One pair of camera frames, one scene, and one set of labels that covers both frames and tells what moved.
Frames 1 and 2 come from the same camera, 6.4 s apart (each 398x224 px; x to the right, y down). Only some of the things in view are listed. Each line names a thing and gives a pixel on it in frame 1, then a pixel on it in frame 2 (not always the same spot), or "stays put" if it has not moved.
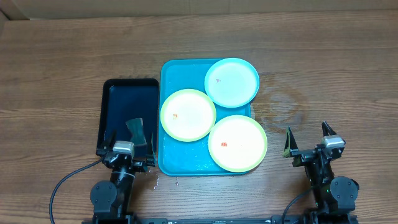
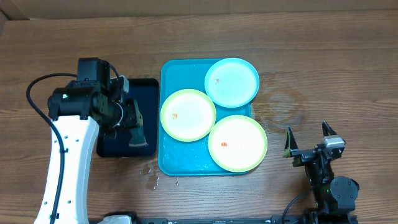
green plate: (237, 144) stays put
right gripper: (303, 155) stays put
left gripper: (142, 166) → (131, 122)
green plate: (188, 115) stays put
